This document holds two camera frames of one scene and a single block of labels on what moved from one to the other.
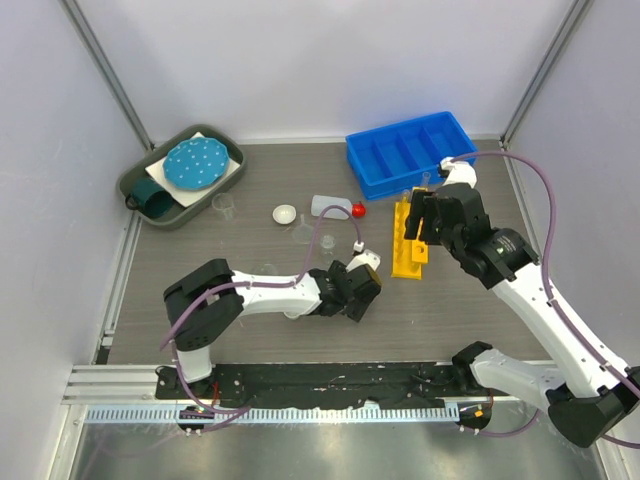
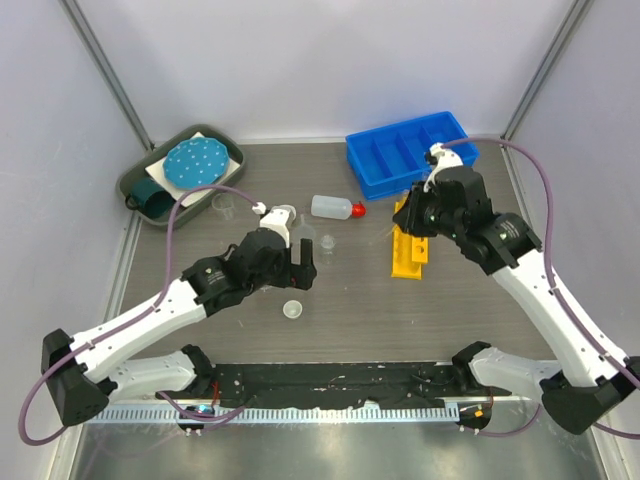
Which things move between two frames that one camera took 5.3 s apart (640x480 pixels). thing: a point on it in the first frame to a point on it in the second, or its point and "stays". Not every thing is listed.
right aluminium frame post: (568, 28) stays
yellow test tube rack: (409, 255) stays
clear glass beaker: (224, 202) stays
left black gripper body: (355, 309) to (269, 278)
